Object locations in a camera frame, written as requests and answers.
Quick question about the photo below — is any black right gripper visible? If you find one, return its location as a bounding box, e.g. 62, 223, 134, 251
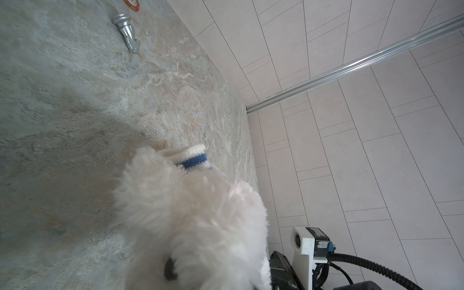
269, 251, 300, 290

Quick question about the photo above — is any white fluffy teddy bear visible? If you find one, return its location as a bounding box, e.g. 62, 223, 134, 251
113, 146, 271, 290

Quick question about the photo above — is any blue white striped shirt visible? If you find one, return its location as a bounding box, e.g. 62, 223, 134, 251
158, 144, 211, 171

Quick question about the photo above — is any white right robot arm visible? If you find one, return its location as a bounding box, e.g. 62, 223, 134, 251
269, 251, 381, 290

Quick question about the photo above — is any silver chess piece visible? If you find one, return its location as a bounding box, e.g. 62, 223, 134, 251
112, 13, 140, 54

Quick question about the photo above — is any red and white poker chip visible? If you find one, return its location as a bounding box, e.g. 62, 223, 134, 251
124, 0, 140, 12

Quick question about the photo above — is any black corrugated cable conduit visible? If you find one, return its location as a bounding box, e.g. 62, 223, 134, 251
313, 253, 423, 290

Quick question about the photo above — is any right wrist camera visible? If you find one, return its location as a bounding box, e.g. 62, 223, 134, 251
291, 226, 334, 290

